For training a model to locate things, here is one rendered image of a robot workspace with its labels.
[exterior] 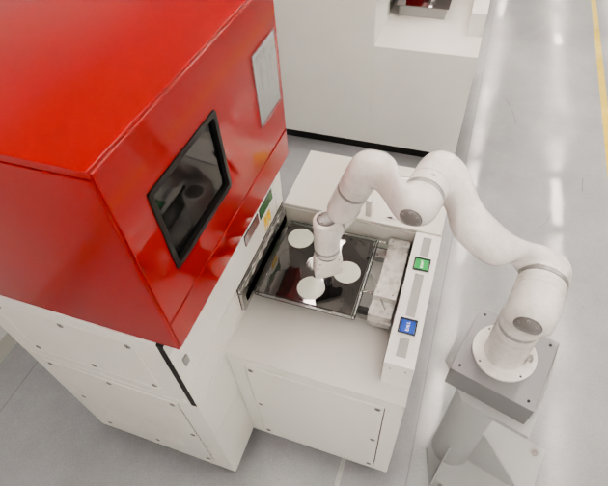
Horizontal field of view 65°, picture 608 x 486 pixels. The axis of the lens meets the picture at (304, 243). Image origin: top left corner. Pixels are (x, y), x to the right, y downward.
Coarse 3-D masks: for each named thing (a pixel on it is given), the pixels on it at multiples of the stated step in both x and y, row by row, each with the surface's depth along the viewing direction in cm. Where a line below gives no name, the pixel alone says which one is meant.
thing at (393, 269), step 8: (392, 256) 180; (400, 256) 180; (384, 264) 178; (392, 264) 178; (400, 264) 177; (384, 272) 175; (392, 272) 175; (400, 272) 175; (384, 280) 173; (392, 280) 173; (400, 280) 173; (384, 288) 171; (392, 288) 170; (376, 304) 167; (392, 304) 166; (368, 320) 163; (376, 320) 162; (384, 328) 163
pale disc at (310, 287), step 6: (312, 276) 173; (300, 282) 172; (306, 282) 172; (312, 282) 172; (318, 282) 172; (300, 288) 170; (306, 288) 170; (312, 288) 170; (318, 288) 170; (324, 288) 169; (300, 294) 169; (306, 294) 168; (312, 294) 168; (318, 294) 168
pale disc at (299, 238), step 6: (294, 234) 187; (300, 234) 187; (306, 234) 187; (312, 234) 187; (294, 240) 185; (300, 240) 185; (306, 240) 185; (312, 240) 185; (294, 246) 183; (300, 246) 183; (306, 246) 183
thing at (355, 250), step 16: (288, 240) 185; (352, 240) 184; (368, 240) 183; (288, 256) 180; (304, 256) 180; (352, 256) 178; (368, 256) 178; (272, 272) 176; (288, 272) 175; (304, 272) 175; (272, 288) 171; (288, 288) 171; (336, 288) 169; (352, 288) 169; (320, 304) 165; (336, 304) 165; (352, 304) 165
